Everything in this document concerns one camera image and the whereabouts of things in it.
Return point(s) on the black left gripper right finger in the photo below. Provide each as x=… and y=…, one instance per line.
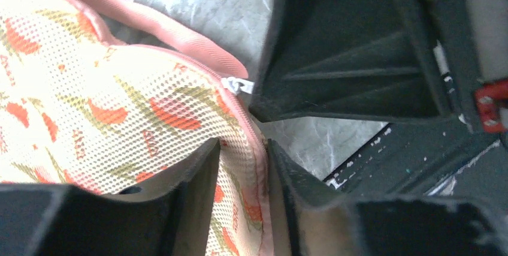
x=310, y=218

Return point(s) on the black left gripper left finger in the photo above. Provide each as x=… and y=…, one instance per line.
x=167, y=214

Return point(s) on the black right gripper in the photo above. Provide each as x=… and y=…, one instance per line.
x=373, y=60

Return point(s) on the floral mesh laundry bag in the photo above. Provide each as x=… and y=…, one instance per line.
x=105, y=94

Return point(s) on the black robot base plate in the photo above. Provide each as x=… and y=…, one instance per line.
x=432, y=159

